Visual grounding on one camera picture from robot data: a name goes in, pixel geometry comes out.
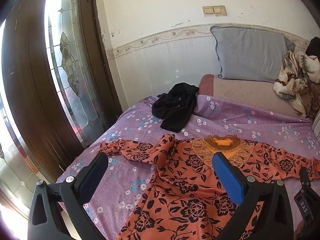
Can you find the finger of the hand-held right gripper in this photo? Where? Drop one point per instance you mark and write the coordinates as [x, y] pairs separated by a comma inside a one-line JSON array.
[[305, 178]]

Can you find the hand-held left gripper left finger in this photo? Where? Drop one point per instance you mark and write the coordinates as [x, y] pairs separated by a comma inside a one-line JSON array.
[[96, 166]]

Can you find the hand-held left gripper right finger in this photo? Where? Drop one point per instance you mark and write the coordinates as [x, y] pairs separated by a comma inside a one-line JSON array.
[[228, 177]]

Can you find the orange black floral garment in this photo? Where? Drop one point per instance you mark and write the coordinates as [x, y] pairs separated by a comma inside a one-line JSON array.
[[185, 180]]

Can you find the purple floral bed sheet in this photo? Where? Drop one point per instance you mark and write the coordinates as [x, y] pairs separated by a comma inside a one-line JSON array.
[[125, 170]]

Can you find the striped pillow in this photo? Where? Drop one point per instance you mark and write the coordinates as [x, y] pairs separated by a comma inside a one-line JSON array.
[[317, 125]]

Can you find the brown cloth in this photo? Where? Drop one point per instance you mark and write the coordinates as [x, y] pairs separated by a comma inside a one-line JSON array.
[[315, 97]]

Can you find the pink mattress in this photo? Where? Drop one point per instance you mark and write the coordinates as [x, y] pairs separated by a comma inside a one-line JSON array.
[[240, 92]]

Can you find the beige leaf print blanket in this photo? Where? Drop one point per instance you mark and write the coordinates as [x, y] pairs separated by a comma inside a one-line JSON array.
[[292, 80]]

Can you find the brown stained glass door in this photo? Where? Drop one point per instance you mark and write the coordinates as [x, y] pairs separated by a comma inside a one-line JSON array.
[[30, 80]]

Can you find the grey pillow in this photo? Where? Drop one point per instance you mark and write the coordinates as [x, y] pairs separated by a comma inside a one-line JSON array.
[[250, 52]]

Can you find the dark cloth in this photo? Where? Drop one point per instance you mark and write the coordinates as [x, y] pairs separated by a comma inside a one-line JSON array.
[[314, 46]]

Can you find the beige wall switch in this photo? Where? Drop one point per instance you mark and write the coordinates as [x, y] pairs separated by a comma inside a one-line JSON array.
[[208, 11], [220, 10]]

